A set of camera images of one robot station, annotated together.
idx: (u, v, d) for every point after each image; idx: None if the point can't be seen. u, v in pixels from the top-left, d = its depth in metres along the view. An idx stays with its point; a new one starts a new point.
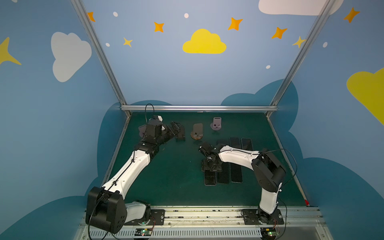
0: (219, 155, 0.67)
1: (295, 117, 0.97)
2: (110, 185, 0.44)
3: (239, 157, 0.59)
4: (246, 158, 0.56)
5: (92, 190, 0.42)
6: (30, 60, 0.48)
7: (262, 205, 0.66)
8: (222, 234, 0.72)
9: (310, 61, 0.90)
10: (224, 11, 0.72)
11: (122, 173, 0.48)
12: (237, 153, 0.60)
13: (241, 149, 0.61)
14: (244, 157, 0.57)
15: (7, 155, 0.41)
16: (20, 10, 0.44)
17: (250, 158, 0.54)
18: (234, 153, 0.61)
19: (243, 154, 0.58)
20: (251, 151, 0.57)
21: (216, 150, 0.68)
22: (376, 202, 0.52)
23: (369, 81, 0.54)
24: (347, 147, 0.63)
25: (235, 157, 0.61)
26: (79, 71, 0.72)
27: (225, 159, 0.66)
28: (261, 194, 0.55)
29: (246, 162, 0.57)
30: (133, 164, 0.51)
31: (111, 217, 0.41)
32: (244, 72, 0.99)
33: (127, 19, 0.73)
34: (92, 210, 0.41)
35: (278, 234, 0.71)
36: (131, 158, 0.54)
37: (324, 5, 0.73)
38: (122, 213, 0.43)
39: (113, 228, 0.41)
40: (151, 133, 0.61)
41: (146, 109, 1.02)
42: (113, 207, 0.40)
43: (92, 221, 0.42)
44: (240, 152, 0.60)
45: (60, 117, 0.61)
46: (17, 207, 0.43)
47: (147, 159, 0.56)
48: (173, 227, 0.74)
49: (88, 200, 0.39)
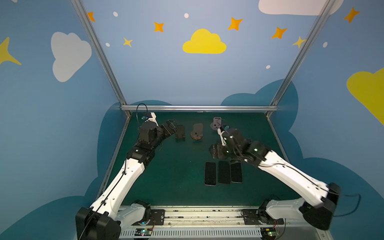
0: (261, 162, 0.49)
1: (295, 117, 0.97)
2: (98, 205, 0.41)
3: (297, 183, 0.45)
4: (309, 191, 0.43)
5: (79, 212, 0.39)
6: (30, 60, 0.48)
7: (270, 208, 0.64)
8: (222, 234, 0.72)
9: (311, 60, 0.90)
10: (224, 11, 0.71)
11: (111, 190, 0.44)
12: (294, 176, 0.45)
13: (297, 170, 0.46)
14: (305, 186, 0.43)
15: (6, 155, 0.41)
16: (20, 10, 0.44)
17: (315, 193, 0.42)
18: (288, 174, 0.45)
19: (305, 184, 0.43)
20: (318, 183, 0.43)
21: (260, 155, 0.49)
22: (375, 203, 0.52)
23: (369, 81, 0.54)
24: (347, 148, 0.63)
25: (291, 179, 0.46)
26: (79, 71, 0.72)
27: (266, 168, 0.50)
28: (282, 208, 0.58)
29: (302, 193, 0.45)
30: (124, 176, 0.47)
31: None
32: (244, 72, 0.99)
33: (127, 19, 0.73)
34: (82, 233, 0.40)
35: (278, 234, 0.71)
36: (122, 170, 0.49)
37: (324, 5, 0.73)
38: (114, 232, 0.42)
39: None
40: (145, 138, 0.55)
41: (139, 109, 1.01)
42: (101, 230, 0.38)
43: None
44: (298, 176, 0.45)
45: (60, 117, 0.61)
46: (17, 208, 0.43)
47: (142, 168, 0.52)
48: (173, 227, 0.74)
49: (76, 222, 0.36)
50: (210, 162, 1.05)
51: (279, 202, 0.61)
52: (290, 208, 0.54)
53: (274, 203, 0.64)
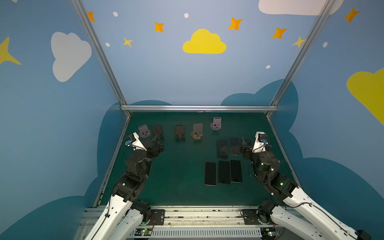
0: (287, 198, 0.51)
1: (295, 117, 0.97)
2: None
3: (323, 225, 0.46)
4: (336, 235, 0.43)
5: None
6: (31, 60, 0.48)
7: (277, 218, 0.63)
8: (222, 234, 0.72)
9: (311, 60, 0.90)
10: (224, 11, 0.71)
11: (93, 235, 0.42)
12: (321, 217, 0.45)
13: (324, 210, 0.46)
14: (333, 232, 0.44)
15: (6, 155, 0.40)
16: (20, 10, 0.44)
17: (343, 238, 0.42)
18: (315, 214, 0.46)
19: (332, 227, 0.44)
20: (346, 228, 0.43)
21: (286, 191, 0.50)
22: (376, 203, 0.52)
23: (369, 81, 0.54)
24: (347, 148, 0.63)
25: (315, 219, 0.47)
26: (79, 71, 0.72)
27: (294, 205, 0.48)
28: (297, 228, 0.56)
29: (328, 234, 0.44)
30: (107, 220, 0.44)
31: None
32: (244, 72, 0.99)
33: (127, 19, 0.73)
34: None
35: (278, 234, 0.71)
36: (105, 212, 0.46)
37: (324, 5, 0.73)
38: None
39: None
40: (132, 171, 0.51)
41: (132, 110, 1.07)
42: None
43: None
44: (326, 218, 0.45)
45: (60, 117, 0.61)
46: (17, 208, 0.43)
47: (129, 204, 0.49)
48: (173, 227, 0.74)
49: None
50: (210, 162, 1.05)
51: (292, 218, 0.59)
52: (308, 234, 0.53)
53: (284, 216, 0.61)
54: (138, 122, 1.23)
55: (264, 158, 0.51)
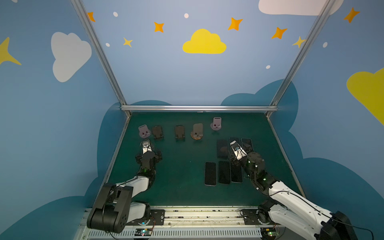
0: (268, 190, 0.59)
1: (295, 117, 0.97)
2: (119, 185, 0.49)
3: (299, 208, 0.50)
4: (310, 215, 0.47)
5: (105, 185, 0.47)
6: (30, 60, 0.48)
7: (274, 213, 0.63)
8: (223, 234, 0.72)
9: (310, 61, 0.90)
10: (224, 11, 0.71)
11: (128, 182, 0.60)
12: (297, 202, 0.50)
13: (303, 198, 0.51)
14: (308, 212, 0.47)
15: (5, 155, 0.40)
16: (20, 10, 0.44)
17: (316, 217, 0.45)
18: (292, 200, 0.51)
19: (307, 208, 0.48)
20: (321, 209, 0.46)
21: (268, 185, 0.58)
22: (375, 203, 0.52)
23: (370, 81, 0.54)
24: (347, 148, 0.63)
25: (294, 205, 0.52)
26: (79, 70, 0.72)
27: (276, 197, 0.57)
28: (291, 222, 0.56)
29: (307, 218, 0.48)
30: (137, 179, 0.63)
31: (119, 208, 0.43)
32: (244, 72, 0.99)
33: (127, 19, 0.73)
34: (102, 203, 0.44)
35: (278, 234, 0.71)
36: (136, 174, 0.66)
37: (324, 5, 0.73)
38: (126, 207, 0.45)
39: (117, 226, 0.41)
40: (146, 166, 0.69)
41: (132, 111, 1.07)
42: (125, 196, 0.45)
43: (97, 216, 0.42)
44: (302, 202, 0.50)
45: (60, 117, 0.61)
46: (18, 208, 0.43)
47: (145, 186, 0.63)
48: (173, 227, 0.74)
49: (100, 192, 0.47)
50: (209, 162, 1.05)
51: (288, 214, 0.59)
52: (301, 227, 0.53)
53: (281, 212, 0.61)
54: (138, 121, 1.23)
55: (251, 158, 0.62)
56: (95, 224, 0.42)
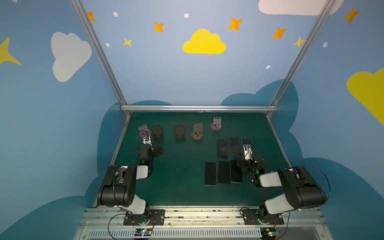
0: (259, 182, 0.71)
1: (295, 117, 0.97)
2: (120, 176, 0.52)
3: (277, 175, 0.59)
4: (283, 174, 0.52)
5: (111, 167, 0.51)
6: (30, 60, 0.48)
7: (269, 201, 0.66)
8: (223, 234, 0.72)
9: (310, 61, 0.90)
10: (224, 11, 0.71)
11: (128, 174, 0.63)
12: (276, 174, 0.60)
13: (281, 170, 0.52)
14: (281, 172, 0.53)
15: (6, 155, 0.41)
16: (20, 10, 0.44)
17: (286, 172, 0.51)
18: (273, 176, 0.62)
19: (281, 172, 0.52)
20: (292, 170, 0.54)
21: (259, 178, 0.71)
22: (375, 203, 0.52)
23: (370, 81, 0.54)
24: (347, 148, 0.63)
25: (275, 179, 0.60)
26: (79, 70, 0.72)
27: (266, 184, 0.67)
28: (281, 200, 0.58)
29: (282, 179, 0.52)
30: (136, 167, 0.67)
31: (127, 181, 0.48)
32: (245, 72, 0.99)
33: (127, 19, 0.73)
34: (111, 180, 0.48)
35: (278, 234, 0.71)
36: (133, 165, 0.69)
37: (324, 5, 0.73)
38: (133, 182, 0.49)
39: (127, 198, 0.45)
40: (144, 156, 0.73)
41: (132, 111, 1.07)
42: (131, 171, 0.50)
43: (107, 191, 0.46)
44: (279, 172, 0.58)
45: (60, 116, 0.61)
46: (19, 207, 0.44)
47: (145, 176, 0.66)
48: (173, 227, 0.74)
49: (108, 172, 0.49)
50: (210, 162, 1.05)
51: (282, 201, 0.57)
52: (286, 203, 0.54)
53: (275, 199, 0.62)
54: (138, 121, 1.23)
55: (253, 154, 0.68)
56: (106, 199, 0.45)
